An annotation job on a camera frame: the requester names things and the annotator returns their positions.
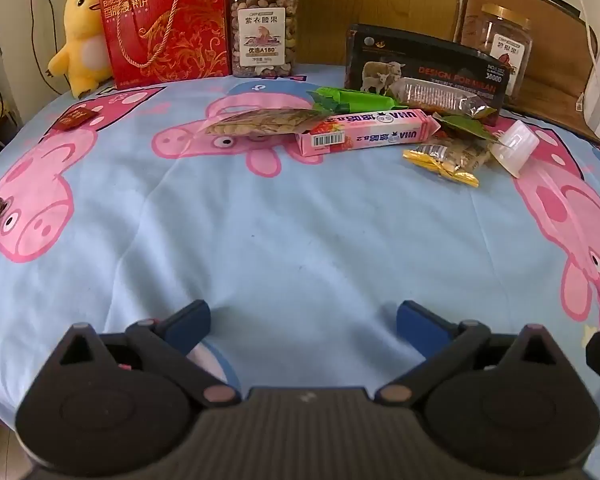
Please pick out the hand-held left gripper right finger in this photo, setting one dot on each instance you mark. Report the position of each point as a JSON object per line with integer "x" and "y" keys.
{"x": 415, "y": 321}

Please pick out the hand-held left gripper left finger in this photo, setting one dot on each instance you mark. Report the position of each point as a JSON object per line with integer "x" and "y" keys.
{"x": 190, "y": 321}

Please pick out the gold peanut packet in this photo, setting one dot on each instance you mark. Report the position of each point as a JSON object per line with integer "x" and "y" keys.
{"x": 450, "y": 157}

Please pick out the pink candy box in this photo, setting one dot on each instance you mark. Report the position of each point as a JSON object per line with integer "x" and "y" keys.
{"x": 370, "y": 132}

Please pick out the red and green snack packet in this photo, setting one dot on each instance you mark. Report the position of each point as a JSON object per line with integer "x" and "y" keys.
{"x": 467, "y": 127}

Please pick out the clear cracker packet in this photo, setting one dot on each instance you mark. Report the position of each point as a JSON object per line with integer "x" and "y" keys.
{"x": 260, "y": 122}

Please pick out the clear biscuit packet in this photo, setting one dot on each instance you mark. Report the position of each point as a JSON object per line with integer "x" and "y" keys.
{"x": 440, "y": 97}

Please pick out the light green snack packet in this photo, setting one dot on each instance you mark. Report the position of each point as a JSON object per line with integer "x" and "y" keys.
{"x": 370, "y": 100}

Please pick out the pig printed blue blanket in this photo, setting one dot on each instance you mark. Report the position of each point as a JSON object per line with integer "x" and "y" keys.
{"x": 300, "y": 240}

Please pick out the small red packet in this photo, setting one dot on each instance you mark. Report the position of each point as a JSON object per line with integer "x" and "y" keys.
{"x": 75, "y": 119}

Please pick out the black box with sheep picture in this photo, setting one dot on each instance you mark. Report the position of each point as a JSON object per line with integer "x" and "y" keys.
{"x": 430, "y": 55}

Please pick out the brown chair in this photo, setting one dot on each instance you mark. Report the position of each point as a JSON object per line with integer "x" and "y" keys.
{"x": 555, "y": 85}

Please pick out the yellow duck plush toy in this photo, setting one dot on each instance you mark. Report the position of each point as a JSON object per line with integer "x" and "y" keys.
{"x": 82, "y": 50}

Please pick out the red gift box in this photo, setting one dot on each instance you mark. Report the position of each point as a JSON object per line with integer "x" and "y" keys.
{"x": 165, "y": 30}

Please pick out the pecan jar with gold lid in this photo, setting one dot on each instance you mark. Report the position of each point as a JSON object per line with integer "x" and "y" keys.
{"x": 505, "y": 40}

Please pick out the nut jar with gold lid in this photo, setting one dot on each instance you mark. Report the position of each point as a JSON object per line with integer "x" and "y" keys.
{"x": 263, "y": 30}

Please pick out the brown cardboard sheet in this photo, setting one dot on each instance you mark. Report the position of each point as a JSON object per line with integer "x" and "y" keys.
{"x": 380, "y": 0}

